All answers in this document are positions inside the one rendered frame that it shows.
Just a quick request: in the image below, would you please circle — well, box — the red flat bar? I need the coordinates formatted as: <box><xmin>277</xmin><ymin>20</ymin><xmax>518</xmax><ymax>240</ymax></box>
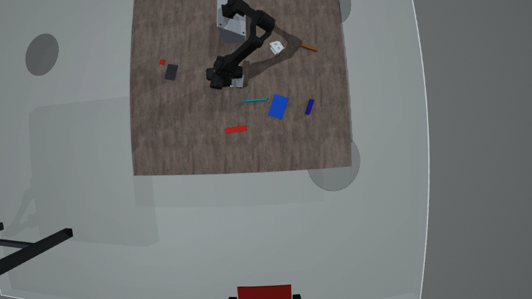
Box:
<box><xmin>225</xmin><ymin>125</ymin><xmax>247</xmax><ymax>133</ymax></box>

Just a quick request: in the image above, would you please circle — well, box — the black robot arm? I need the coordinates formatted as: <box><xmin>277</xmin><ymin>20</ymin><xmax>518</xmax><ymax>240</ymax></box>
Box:
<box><xmin>210</xmin><ymin>0</ymin><xmax>275</xmax><ymax>89</ymax></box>

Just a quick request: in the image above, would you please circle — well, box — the brown flat bar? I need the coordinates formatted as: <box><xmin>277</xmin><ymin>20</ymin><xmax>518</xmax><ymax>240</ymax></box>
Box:
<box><xmin>301</xmin><ymin>43</ymin><xmax>318</xmax><ymax>52</ymax></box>

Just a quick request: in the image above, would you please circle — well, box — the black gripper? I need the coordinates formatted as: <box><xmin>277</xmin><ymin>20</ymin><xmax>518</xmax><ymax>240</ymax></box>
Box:
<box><xmin>206</xmin><ymin>66</ymin><xmax>243</xmax><ymax>80</ymax></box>

